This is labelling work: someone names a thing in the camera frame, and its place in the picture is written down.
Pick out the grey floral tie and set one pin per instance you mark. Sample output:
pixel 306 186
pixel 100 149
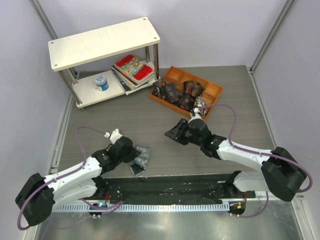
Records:
pixel 139 164

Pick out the cat pattern tie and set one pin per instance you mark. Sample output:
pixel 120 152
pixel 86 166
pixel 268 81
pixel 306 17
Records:
pixel 200 108

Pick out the orange wooden divided tray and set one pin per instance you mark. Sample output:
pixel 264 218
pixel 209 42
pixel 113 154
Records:
pixel 210 94

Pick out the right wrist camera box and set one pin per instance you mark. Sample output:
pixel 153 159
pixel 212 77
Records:
pixel 195 114

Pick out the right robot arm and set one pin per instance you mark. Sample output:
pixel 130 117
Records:
pixel 274 171

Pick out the blue jar white lid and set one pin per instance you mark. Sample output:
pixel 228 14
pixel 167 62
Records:
pixel 101 82

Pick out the black orange flower tie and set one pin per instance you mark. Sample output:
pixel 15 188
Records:
pixel 187 102

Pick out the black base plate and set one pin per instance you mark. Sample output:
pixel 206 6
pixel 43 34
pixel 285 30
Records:
pixel 172 190

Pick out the bottom dark cover book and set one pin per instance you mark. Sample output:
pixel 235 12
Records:
pixel 127 87

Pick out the red treehouse book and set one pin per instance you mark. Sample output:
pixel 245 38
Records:
pixel 137 70

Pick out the white two-tier shelf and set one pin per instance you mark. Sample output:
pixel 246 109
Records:
pixel 101 43

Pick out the dark brown red tie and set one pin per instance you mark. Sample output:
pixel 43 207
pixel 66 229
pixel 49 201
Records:
pixel 195 89

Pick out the brown blue floral tie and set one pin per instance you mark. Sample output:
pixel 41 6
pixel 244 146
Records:
pixel 172 93

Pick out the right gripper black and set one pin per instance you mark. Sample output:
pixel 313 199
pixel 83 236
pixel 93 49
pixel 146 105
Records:
pixel 175 133

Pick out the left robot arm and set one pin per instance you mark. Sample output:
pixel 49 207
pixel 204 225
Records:
pixel 41 195

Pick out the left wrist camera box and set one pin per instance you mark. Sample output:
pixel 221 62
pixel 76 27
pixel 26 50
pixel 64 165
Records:
pixel 115 135

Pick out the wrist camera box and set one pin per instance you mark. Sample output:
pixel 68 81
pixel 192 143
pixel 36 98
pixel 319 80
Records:
pixel 115 135
pixel 195 114

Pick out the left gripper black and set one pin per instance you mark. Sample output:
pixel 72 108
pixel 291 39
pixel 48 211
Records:
pixel 133 154

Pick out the slotted cable duct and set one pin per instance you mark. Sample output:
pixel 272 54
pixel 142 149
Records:
pixel 78 207

